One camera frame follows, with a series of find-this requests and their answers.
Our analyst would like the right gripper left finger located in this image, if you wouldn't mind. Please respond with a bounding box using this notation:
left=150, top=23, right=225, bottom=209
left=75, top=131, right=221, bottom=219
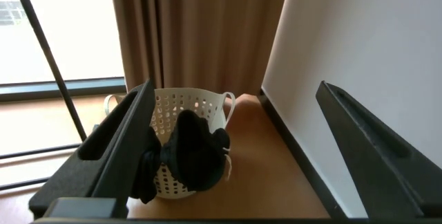
left=28, top=78, right=157, bottom=220

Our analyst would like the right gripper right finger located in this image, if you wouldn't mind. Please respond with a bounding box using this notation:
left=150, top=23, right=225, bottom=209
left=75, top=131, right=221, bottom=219
left=315, top=80, right=442, bottom=220

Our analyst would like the heap of clothes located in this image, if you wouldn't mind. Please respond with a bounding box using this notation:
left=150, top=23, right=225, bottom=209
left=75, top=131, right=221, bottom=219
left=129, top=109, right=233, bottom=205

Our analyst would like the white laundry basket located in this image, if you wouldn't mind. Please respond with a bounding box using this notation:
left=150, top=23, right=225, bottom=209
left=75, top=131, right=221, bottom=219
left=103, top=87, right=237, bottom=200

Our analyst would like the black clothes rack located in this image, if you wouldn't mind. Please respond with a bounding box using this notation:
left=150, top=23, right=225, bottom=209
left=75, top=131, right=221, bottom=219
left=0, top=0, right=99, bottom=192

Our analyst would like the window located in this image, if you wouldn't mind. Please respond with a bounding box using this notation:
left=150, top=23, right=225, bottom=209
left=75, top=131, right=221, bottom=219
left=0, top=0, right=127, bottom=102

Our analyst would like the brown curtain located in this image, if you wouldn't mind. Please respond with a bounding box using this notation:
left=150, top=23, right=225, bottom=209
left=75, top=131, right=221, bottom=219
left=107, top=0, right=294, bottom=97

